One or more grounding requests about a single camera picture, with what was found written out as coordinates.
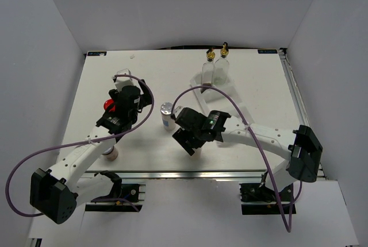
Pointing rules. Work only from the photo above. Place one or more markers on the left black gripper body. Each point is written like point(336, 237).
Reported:
point(145, 100)

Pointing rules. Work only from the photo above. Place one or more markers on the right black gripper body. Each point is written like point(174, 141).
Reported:
point(194, 132)

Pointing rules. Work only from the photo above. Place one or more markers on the red lid sauce jar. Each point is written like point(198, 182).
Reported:
point(108, 105)

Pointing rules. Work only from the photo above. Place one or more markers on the clear glass cruet bottle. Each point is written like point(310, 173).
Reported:
point(221, 67)

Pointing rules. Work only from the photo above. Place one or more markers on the glass cruet dark powder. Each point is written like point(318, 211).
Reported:
point(208, 68)

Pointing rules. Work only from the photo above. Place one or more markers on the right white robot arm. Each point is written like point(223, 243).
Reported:
point(299, 149)

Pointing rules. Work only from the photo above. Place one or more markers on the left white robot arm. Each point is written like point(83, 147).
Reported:
point(59, 190)

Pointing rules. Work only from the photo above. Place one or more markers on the silver lid white canister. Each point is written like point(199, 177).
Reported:
point(196, 155)

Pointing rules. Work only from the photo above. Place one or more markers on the silver shaker blue label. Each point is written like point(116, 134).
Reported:
point(165, 110)

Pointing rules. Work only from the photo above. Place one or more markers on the white plastic organizer tray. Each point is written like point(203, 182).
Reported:
point(213, 100)

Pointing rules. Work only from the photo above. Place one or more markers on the small jar labelled lid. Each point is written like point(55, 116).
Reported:
point(111, 153)

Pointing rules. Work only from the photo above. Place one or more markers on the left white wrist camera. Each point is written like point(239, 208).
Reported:
point(121, 82)

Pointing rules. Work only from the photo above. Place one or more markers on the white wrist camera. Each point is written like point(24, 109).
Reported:
point(175, 112)
point(121, 82)

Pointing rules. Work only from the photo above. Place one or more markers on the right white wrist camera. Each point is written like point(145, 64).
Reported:
point(175, 112)

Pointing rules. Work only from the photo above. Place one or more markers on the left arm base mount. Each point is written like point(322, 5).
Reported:
point(122, 198)

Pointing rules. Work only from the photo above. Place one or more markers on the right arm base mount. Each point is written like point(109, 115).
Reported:
point(259, 200)

